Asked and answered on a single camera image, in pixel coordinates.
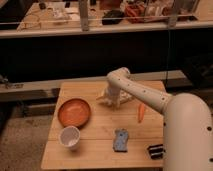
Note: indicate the white plastic bottle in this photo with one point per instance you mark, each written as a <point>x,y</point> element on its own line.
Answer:
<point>126,97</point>

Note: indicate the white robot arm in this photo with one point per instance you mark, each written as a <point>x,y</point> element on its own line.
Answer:
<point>187,122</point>

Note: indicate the orange ceramic bowl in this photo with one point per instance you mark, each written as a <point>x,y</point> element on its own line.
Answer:
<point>74,112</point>

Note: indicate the orange carrot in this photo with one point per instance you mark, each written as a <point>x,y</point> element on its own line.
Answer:
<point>141,112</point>

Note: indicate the blue sponge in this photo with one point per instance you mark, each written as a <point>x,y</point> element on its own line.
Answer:
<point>120,141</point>

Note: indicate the white paper cup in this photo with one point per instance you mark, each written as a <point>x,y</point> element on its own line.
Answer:
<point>69,137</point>

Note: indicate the black bag on bench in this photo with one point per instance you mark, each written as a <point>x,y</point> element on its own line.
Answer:
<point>112,17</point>

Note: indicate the orange tool clutter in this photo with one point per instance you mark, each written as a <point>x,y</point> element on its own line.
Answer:
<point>134,13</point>

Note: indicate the grey metal post left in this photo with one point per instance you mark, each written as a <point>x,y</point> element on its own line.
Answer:
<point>83,11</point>

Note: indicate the grey metal post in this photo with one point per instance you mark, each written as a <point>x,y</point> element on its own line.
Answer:
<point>173,17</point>
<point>83,11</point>

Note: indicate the grey metal post right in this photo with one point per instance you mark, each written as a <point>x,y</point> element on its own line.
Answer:
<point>173,17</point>

